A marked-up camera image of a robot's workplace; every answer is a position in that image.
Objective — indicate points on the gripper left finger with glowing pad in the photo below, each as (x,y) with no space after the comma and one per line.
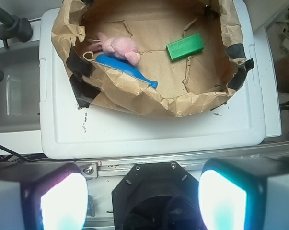
(42,196)

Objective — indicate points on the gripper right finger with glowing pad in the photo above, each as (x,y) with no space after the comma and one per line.
(245,193)

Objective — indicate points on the green rectangular block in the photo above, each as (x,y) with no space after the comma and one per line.
(185,47)

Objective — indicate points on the white plastic bin lid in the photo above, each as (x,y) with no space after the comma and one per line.
(69,132)

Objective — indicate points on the clear plastic container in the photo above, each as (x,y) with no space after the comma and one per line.
(20,88)

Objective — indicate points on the crumpled brown paper liner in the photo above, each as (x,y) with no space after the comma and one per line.
(191,85)

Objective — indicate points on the pink plush toy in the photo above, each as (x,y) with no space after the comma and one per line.
(121,48)

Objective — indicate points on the black octagonal mount plate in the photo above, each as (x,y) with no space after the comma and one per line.
(157,196)

